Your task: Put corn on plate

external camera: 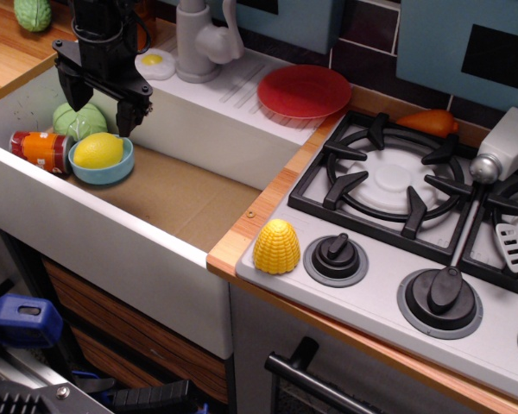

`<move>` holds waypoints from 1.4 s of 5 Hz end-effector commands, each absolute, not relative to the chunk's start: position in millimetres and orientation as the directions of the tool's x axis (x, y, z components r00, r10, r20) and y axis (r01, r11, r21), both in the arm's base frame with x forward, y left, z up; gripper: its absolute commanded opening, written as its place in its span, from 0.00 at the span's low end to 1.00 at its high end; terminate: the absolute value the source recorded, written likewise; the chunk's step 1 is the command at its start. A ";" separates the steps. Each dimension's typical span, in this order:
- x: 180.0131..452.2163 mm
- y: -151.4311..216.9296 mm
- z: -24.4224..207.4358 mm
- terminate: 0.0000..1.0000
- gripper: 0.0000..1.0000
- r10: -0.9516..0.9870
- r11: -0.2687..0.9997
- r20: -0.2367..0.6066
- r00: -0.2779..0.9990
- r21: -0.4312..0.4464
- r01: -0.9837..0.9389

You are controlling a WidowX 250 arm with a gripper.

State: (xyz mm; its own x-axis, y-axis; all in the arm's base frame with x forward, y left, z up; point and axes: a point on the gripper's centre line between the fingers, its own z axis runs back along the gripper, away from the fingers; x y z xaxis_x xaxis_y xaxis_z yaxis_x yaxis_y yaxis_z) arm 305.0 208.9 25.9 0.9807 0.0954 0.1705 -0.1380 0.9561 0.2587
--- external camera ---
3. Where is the red plastic plate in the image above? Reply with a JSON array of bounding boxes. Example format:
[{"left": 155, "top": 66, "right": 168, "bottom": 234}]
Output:
[{"left": 257, "top": 65, "right": 351, "bottom": 119}]

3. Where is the white toy sink basin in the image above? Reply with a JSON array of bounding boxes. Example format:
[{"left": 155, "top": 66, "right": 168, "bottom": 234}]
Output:
[{"left": 0, "top": 51, "right": 319, "bottom": 359}]

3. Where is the small black stove knob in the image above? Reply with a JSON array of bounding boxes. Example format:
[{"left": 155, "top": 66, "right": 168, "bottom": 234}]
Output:
[{"left": 303, "top": 233, "right": 369, "bottom": 288}]

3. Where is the white silver salt shaker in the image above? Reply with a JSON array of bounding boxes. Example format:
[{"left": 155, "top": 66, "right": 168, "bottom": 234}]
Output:
[{"left": 469, "top": 107, "right": 518, "bottom": 185}]

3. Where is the orange toy carrot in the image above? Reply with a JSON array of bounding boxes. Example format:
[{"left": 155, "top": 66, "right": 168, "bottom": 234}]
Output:
[{"left": 396, "top": 110, "right": 458, "bottom": 138}]

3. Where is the large black stove knob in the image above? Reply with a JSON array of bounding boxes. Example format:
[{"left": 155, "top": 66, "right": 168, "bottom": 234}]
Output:
[{"left": 397, "top": 267, "right": 483, "bottom": 340}]

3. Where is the light blue bowl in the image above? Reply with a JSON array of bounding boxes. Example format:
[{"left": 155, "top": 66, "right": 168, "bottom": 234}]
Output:
[{"left": 68, "top": 135, "right": 135, "bottom": 185}]

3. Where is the black right burner grate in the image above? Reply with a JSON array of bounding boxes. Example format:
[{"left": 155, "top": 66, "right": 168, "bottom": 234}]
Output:
[{"left": 459, "top": 172, "right": 518, "bottom": 294}]

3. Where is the green toy lettuce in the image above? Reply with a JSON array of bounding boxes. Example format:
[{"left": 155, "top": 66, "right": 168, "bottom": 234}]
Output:
[{"left": 14, "top": 0, "right": 52, "bottom": 33}]

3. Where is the black left burner grate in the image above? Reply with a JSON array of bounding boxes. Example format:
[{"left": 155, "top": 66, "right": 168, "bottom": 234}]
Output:
[{"left": 288, "top": 111, "right": 475, "bottom": 265}]

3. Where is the yellow toy lemon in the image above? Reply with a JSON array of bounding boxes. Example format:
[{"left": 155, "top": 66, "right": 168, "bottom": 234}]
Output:
[{"left": 73, "top": 132, "right": 123, "bottom": 169}]

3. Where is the yellow toy corn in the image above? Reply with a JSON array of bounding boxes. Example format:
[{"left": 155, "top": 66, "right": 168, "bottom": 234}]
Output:
[{"left": 252, "top": 219, "right": 300, "bottom": 275}]

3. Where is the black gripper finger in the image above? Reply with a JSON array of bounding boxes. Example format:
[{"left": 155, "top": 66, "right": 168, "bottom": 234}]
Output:
[
  {"left": 58, "top": 65, "right": 93, "bottom": 111},
  {"left": 116, "top": 99, "right": 148, "bottom": 137}
]

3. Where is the grey slotted spatula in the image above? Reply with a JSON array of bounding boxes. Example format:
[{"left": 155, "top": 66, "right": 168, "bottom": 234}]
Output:
[{"left": 496, "top": 223, "right": 518, "bottom": 273}]

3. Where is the grey toy faucet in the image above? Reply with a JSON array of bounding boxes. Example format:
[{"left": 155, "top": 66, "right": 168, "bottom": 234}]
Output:
[{"left": 176, "top": 1, "right": 244, "bottom": 84}]

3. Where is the black oven door handle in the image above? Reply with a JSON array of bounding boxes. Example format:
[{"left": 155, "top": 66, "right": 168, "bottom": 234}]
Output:
[{"left": 264, "top": 336, "right": 382, "bottom": 413}]

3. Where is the toy fried egg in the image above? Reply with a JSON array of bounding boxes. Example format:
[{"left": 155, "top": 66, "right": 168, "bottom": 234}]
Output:
[{"left": 135, "top": 48, "right": 175, "bottom": 80}]

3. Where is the orange red toy can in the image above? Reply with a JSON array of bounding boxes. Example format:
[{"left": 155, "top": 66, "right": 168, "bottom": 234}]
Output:
[{"left": 9, "top": 131, "right": 74, "bottom": 174}]

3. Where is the black burner grate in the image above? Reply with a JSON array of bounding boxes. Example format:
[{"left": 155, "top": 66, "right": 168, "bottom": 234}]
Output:
[
  {"left": 288, "top": 111, "right": 475, "bottom": 265},
  {"left": 459, "top": 172, "right": 518, "bottom": 294}
]

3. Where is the green toy cabbage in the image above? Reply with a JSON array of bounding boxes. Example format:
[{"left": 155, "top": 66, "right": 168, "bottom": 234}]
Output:
[{"left": 53, "top": 103, "right": 108, "bottom": 141}]

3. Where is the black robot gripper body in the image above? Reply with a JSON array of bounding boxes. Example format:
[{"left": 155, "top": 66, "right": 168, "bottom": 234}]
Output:
[{"left": 52, "top": 0, "right": 154, "bottom": 106}]

